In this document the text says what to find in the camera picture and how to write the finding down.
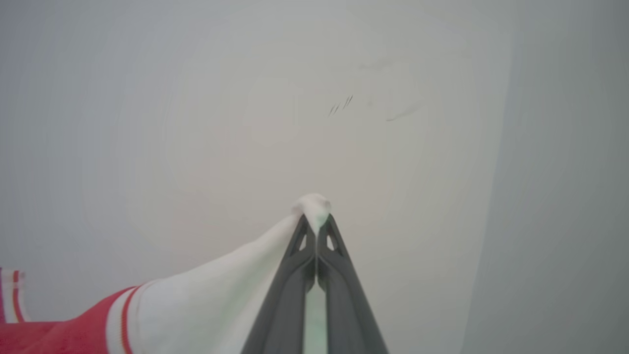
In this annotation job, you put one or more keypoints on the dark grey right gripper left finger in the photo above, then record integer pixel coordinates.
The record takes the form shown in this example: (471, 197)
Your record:
(285, 305)

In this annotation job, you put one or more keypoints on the red and white shirt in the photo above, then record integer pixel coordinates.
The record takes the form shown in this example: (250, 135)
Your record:
(211, 295)

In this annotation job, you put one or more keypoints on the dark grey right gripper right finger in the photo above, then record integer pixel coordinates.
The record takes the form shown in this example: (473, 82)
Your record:
(349, 309)

